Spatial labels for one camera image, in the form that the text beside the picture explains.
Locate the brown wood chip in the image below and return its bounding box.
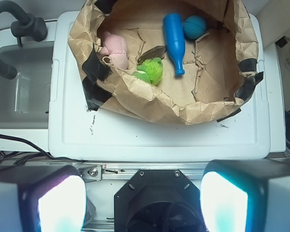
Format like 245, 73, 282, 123
137, 45, 166, 65

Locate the pink plush bunny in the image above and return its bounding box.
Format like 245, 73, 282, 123
99, 31, 129, 70

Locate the metal corner bracket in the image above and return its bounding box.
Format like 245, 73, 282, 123
83, 166, 102, 182

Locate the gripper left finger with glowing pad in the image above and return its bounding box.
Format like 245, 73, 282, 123
0, 165, 87, 232

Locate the brown paper bag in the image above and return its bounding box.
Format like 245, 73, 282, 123
68, 0, 263, 125

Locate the black octagonal mount plate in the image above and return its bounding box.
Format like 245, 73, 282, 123
114, 170, 207, 232

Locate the thin black cable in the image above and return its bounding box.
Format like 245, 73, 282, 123
0, 131, 84, 167

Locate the black faucet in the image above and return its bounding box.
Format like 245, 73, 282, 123
0, 0, 48, 80

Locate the green plush toy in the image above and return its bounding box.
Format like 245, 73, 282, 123
133, 58, 163, 86

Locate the blue plastic bottle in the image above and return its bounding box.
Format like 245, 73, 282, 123
163, 13, 186, 76

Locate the aluminium extrusion rail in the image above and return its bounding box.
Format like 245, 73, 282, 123
73, 161, 208, 181

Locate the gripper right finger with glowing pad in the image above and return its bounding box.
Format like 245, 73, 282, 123
201, 158, 290, 232

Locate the blue textured ball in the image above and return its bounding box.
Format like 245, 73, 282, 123
183, 15, 207, 40

